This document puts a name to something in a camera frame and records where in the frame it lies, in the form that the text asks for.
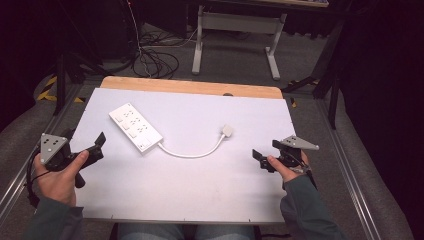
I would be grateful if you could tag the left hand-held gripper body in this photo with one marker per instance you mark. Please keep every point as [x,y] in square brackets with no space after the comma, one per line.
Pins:
[55,150]

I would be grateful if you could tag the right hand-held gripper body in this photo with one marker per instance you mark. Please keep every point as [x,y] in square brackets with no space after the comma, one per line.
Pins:
[292,154]

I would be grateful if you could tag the person's right hand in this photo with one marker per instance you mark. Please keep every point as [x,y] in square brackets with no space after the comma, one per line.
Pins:
[293,173]

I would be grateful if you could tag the person's left hand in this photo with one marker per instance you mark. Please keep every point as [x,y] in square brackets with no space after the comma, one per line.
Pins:
[56,185]

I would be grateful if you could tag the white power strip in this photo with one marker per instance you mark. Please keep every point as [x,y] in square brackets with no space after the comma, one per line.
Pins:
[135,126]

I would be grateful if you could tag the white power plug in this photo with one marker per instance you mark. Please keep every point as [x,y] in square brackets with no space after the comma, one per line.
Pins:
[227,130]

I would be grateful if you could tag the yellow black floor tape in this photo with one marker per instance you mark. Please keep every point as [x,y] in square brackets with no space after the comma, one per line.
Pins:
[50,91]

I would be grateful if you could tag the white board sheet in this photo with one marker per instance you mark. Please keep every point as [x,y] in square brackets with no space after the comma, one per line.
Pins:
[206,186]

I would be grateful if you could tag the black tripod stand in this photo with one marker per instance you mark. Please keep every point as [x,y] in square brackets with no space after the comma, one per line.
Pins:
[68,70]

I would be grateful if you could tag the black metal stand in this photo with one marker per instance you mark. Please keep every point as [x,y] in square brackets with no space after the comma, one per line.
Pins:
[328,73]

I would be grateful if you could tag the person's legs in jeans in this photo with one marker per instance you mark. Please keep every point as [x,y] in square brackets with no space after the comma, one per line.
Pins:
[186,232]

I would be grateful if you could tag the aluminium floor rail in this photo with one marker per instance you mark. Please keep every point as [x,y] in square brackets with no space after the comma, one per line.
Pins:
[36,150]
[350,173]

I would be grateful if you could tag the grey metal desk frame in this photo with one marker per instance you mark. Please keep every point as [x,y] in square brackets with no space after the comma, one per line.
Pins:
[238,21]

